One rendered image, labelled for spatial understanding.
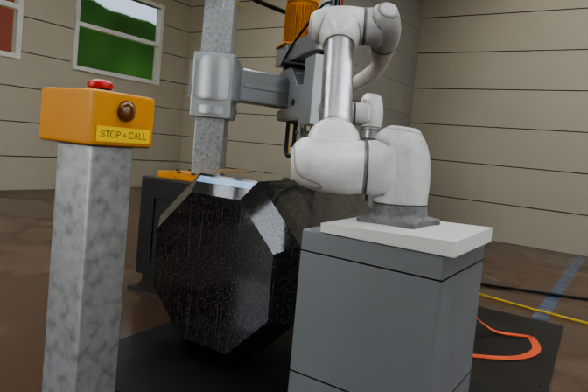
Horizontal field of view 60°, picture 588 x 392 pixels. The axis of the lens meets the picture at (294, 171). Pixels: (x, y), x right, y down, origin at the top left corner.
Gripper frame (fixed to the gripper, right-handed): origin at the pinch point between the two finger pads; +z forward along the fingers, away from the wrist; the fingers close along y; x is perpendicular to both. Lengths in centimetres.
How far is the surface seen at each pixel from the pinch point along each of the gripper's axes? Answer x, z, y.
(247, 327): 49, 64, -9
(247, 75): 66, -68, 111
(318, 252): 28, 19, -92
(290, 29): 39, -107, 133
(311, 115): 23, -39, 71
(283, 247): 35.7, 28.2, -15.1
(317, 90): 21, -54, 71
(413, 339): 5, 36, -107
